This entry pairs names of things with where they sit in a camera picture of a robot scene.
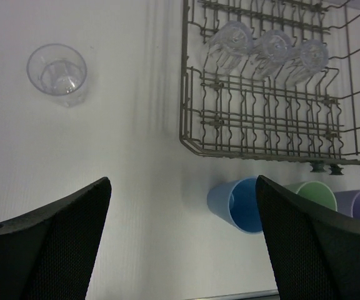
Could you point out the clear glass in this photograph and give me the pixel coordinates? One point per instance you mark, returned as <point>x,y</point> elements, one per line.
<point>60,73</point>
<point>226,49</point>
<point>270,52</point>
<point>307,59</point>

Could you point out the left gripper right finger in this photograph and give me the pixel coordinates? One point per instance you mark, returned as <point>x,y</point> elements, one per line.
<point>314,251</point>

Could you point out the blue plastic cup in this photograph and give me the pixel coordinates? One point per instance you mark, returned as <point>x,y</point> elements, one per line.
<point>235,202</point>

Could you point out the grey wire dish rack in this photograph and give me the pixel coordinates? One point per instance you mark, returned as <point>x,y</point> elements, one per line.
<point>230,115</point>

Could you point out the green plastic cup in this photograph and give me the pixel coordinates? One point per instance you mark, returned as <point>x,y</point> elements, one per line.
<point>315,191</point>

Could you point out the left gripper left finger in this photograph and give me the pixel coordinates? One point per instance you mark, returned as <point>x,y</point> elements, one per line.
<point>50,252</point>

